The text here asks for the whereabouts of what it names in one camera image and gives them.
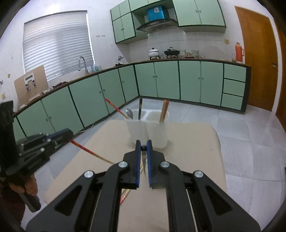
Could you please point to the metal sink faucet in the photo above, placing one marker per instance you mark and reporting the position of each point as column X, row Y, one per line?
column 83, row 64

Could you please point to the blue box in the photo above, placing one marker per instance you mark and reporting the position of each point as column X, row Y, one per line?
column 156, row 13

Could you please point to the white cooking pot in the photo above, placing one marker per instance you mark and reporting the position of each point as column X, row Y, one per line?
column 153, row 53

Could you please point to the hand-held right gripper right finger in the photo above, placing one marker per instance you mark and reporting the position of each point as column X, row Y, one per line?
column 150, row 165

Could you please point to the white two-compartment utensil holder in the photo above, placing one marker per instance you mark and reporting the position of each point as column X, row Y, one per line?
column 156, row 136

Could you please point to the metal kettle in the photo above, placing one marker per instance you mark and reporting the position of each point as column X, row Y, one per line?
column 120, row 60

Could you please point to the metal spoon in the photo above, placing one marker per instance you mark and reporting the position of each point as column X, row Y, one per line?
column 129, row 114

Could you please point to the black chopstick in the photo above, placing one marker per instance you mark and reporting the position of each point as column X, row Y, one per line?
column 139, row 109

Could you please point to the black range hood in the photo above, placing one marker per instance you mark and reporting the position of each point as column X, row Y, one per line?
column 156, row 25

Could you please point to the brown chopstick red end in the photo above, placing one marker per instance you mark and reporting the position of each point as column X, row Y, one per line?
column 89, row 151
column 116, row 107

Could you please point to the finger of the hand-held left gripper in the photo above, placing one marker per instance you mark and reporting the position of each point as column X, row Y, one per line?
column 60, row 134
column 40, row 149

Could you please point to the black wok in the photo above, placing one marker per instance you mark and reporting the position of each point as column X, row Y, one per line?
column 171, row 52

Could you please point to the white window blind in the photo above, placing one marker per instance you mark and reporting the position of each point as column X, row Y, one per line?
column 58, row 46

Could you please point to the person's left hand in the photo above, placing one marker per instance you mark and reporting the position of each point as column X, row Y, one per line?
column 30, row 185

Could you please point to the orange thermos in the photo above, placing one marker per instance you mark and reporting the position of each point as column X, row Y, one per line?
column 239, row 52

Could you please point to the wooden chopsticks pair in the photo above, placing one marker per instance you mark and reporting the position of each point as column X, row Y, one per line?
column 165, row 111

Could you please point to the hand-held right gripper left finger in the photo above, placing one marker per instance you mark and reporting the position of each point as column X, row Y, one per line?
column 138, row 165

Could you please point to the cream plastic fork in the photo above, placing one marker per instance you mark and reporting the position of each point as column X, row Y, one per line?
column 144, row 160

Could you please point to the plain wooden door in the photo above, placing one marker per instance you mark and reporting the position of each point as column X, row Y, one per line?
column 282, row 89

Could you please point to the group of jars and bowls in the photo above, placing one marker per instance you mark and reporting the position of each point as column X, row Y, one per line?
column 192, row 54

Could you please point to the green wall cabinets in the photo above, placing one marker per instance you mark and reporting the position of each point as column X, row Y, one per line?
column 198, row 13

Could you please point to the clear bottles by sink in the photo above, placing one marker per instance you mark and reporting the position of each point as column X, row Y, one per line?
column 96, row 68

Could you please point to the green base cabinets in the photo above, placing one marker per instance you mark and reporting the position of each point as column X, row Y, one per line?
column 167, row 80

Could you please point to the person's left forearm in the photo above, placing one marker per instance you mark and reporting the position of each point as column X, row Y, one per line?
column 9, row 205

